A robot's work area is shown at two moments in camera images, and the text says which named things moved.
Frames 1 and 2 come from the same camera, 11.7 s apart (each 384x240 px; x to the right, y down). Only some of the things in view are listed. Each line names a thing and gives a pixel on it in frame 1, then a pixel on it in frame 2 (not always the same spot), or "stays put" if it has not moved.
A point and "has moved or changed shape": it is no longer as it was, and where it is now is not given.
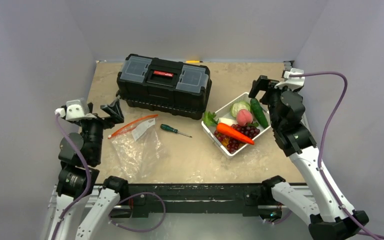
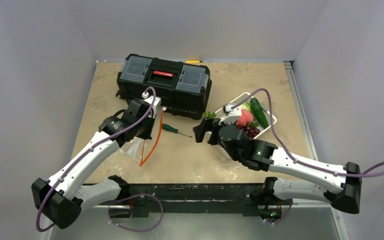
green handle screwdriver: x=167 y=128 stays put
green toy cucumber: x=259 y=112 stays put
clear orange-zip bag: x=135 y=153 has moved or changed shape
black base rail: x=252 y=196 stays put
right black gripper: x=266 y=88 -> x=212 y=131
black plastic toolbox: x=165 y=86 stays put
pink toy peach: x=244 y=117 stays put
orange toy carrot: x=232 y=132 has moved or changed shape
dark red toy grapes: x=249 y=131 stays put
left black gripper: x=113 y=109 -> x=147 y=134
